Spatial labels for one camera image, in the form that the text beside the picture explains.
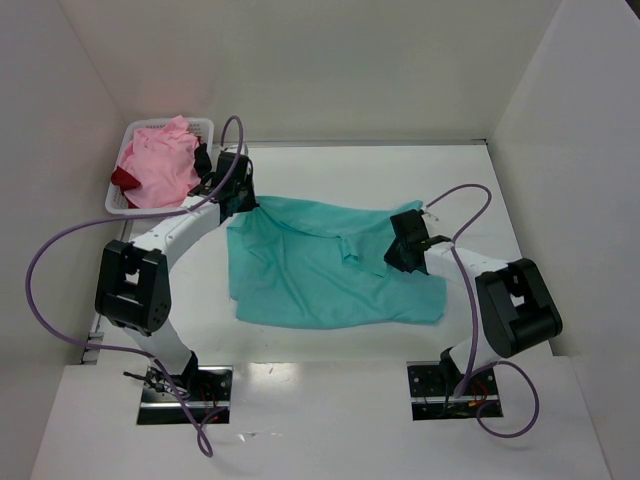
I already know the black t shirt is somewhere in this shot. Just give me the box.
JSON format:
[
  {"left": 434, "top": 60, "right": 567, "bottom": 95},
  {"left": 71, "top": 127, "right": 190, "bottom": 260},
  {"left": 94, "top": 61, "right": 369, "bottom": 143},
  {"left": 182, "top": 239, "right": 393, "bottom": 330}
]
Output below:
[{"left": 194, "top": 143, "right": 212, "bottom": 179}]

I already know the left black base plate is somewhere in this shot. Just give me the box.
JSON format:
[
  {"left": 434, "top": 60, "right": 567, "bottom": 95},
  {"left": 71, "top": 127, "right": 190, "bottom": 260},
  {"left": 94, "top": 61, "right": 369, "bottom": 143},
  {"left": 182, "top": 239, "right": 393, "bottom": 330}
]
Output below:
[{"left": 124, "top": 366, "right": 233, "bottom": 426}]

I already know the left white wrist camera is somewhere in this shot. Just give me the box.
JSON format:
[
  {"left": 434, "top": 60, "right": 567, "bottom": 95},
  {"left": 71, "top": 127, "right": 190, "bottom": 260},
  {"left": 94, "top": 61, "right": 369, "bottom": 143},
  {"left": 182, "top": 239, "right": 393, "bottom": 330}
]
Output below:
[{"left": 220, "top": 144, "right": 249, "bottom": 156}]

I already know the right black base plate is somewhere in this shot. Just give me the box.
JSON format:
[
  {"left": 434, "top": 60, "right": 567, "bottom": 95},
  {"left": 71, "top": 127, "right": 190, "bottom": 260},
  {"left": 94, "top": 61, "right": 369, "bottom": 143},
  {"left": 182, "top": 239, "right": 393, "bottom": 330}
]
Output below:
[{"left": 407, "top": 362, "right": 503, "bottom": 421}]

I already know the white plastic basket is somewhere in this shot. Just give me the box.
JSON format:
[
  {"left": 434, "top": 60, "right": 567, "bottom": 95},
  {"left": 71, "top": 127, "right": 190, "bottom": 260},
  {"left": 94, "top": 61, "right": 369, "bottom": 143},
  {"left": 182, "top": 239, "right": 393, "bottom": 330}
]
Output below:
[{"left": 105, "top": 115, "right": 214, "bottom": 215}]

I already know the pink t shirt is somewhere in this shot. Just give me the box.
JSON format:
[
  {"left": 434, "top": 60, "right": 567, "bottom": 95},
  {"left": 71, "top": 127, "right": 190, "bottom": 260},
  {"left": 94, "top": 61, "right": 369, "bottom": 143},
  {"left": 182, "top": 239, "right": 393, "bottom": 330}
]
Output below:
[{"left": 116, "top": 116, "right": 201, "bottom": 209}]

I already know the teal t shirt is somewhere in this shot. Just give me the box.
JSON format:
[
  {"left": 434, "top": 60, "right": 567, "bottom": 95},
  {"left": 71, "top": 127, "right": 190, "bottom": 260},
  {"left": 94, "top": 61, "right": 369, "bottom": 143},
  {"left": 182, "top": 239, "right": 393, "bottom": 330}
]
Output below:
[{"left": 226, "top": 196, "right": 447, "bottom": 330}]

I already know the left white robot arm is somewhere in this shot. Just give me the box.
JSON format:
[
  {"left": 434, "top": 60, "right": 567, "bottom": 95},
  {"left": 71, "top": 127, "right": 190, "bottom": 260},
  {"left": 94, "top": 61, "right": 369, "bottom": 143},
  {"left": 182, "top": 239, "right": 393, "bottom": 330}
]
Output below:
[{"left": 95, "top": 151, "right": 258, "bottom": 390}]

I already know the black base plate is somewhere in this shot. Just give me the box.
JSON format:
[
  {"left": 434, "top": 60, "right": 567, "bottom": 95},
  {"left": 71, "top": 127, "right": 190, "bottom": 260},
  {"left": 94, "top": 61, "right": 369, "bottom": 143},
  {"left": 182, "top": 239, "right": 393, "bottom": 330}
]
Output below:
[
  {"left": 124, "top": 366, "right": 233, "bottom": 426},
  {"left": 407, "top": 362, "right": 503, "bottom": 421}
]

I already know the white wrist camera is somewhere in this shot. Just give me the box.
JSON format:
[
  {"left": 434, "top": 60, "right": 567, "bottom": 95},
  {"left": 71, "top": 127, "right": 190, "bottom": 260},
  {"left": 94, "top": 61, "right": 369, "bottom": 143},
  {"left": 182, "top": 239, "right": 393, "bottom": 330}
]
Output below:
[
  {"left": 421, "top": 209, "right": 440, "bottom": 223},
  {"left": 220, "top": 144, "right": 249, "bottom": 156}
]

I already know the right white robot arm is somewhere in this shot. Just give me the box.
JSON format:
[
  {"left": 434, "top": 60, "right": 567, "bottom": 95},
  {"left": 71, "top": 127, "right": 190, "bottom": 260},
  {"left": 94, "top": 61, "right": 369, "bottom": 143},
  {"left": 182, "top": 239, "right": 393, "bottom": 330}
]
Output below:
[{"left": 384, "top": 209, "right": 563, "bottom": 395}]

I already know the red t shirt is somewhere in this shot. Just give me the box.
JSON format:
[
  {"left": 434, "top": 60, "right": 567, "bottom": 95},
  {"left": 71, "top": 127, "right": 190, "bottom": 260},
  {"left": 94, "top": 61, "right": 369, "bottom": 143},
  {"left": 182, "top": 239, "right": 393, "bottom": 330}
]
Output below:
[{"left": 110, "top": 167, "right": 141, "bottom": 192}]

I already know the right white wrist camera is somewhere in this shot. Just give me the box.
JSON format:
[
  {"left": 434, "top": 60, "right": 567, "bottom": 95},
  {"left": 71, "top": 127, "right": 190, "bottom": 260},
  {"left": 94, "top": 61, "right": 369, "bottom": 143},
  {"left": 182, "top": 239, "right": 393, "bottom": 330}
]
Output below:
[{"left": 421, "top": 209, "right": 440, "bottom": 223}]

